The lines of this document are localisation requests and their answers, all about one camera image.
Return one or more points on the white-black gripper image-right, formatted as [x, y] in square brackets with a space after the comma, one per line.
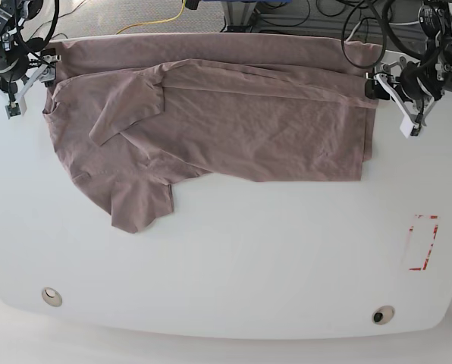
[409, 84]

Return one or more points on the white-black gripper image-left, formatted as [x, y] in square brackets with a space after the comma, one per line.
[17, 79]

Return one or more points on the mauve t-shirt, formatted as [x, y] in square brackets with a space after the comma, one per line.
[130, 116]

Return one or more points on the red tape rectangle marking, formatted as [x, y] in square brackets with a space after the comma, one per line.
[420, 242]

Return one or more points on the left table grommet hole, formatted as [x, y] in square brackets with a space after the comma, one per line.
[52, 297]

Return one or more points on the table grommet hole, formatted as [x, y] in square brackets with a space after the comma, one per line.
[383, 315]
[52, 297]

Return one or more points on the right table grommet hole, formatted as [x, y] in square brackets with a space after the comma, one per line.
[383, 315]

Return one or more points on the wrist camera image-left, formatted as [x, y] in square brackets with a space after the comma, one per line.
[14, 109]

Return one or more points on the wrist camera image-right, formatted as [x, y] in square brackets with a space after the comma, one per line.
[410, 128]

